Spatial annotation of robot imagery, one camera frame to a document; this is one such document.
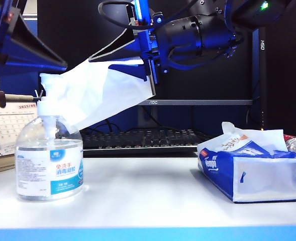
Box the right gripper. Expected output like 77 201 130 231
88 15 203 96

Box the clear hand sanitizer pump bottle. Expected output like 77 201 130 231
15 72 84 202

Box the blue white tissue pack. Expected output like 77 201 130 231
196 135 296 203

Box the grey monitor stand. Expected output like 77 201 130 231
137 105 161 129

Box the black AOC monitor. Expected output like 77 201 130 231
37 0 254 106

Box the black keyboard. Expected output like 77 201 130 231
81 128 211 152

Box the beige desk calendar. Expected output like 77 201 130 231
0 90 42 174

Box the black HSO monitor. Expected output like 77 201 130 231
258 26 296 138

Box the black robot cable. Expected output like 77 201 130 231
98 1 140 29

